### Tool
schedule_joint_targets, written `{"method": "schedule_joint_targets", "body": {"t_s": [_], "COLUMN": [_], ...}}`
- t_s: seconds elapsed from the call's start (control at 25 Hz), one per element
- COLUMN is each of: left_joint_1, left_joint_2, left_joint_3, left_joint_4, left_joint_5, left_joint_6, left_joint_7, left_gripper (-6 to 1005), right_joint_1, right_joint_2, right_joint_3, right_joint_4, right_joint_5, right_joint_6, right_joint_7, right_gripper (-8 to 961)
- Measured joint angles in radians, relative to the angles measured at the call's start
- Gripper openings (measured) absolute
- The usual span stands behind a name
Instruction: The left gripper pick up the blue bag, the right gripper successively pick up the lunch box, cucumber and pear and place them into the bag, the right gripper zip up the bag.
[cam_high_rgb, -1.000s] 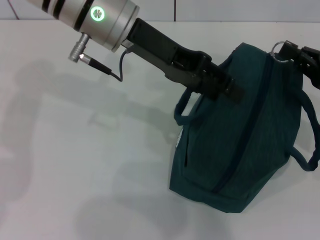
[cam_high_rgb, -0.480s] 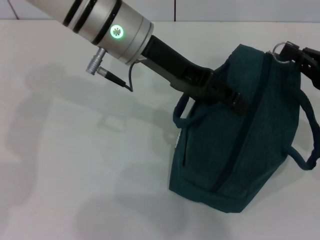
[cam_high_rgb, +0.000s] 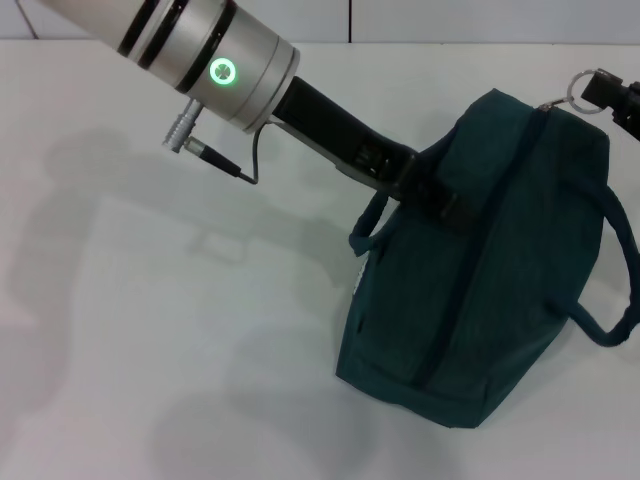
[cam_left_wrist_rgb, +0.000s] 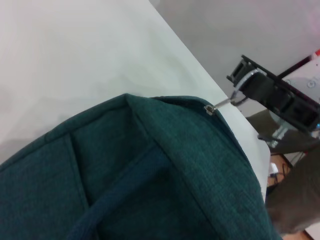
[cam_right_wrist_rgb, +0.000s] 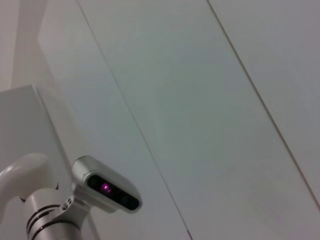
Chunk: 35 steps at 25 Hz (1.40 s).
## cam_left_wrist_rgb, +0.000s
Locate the dark teal insulated lunch bag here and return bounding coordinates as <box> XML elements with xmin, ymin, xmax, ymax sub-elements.
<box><xmin>0</xmin><ymin>69</ymin><xmax>283</xmax><ymax>240</ymax></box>

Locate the thin black rod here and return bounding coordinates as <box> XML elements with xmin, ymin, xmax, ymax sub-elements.
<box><xmin>276</xmin><ymin>56</ymin><xmax>316</xmax><ymax>79</ymax></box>

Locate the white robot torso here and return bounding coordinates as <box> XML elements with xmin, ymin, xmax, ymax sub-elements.
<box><xmin>284</xmin><ymin>58</ymin><xmax>320</xmax><ymax>106</ymax></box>

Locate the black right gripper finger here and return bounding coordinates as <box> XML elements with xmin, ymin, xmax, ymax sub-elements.
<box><xmin>242</xmin><ymin>72</ymin><xmax>320</xmax><ymax>132</ymax></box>
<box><xmin>226</xmin><ymin>54</ymin><xmax>320</xmax><ymax>109</ymax></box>

